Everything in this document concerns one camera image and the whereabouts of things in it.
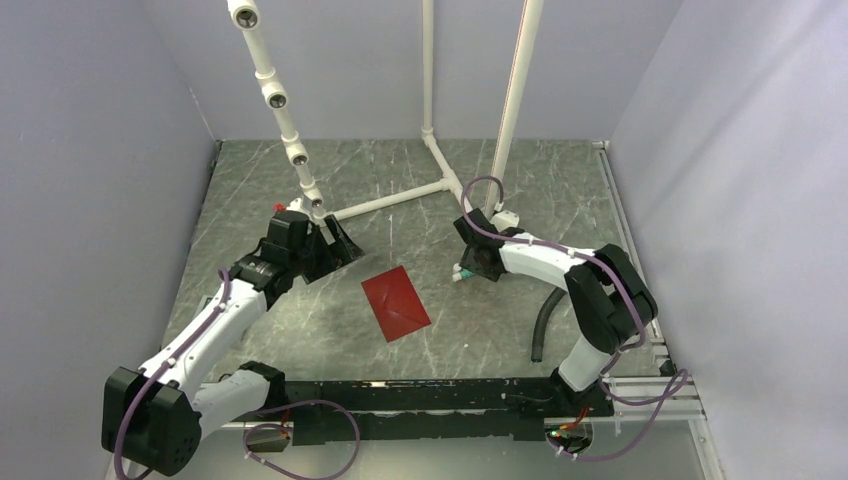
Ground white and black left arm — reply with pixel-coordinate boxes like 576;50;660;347
101;210;363;479

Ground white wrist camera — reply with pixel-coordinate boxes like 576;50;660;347
273;196;325;226
490;210;520;233

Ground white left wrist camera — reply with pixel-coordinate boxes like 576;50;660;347
273;196;325;226

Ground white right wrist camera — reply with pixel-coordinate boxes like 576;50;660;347
490;210;520;233

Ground red paper envelope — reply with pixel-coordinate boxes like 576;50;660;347
361;266;431;343

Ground white PVC pipe frame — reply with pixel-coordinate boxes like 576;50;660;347
226;0;545;220

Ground green white glue stick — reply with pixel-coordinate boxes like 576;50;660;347
451;265;475;282

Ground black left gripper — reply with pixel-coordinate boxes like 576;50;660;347
289;215;363;284

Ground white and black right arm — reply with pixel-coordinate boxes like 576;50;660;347
454;209;658;415

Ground black corrugated hose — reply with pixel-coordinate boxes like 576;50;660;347
530;286;568;364

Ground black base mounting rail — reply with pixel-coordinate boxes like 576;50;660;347
239;377;614;446

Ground aluminium extrusion frame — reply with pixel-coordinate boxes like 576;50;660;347
599;336;706;422

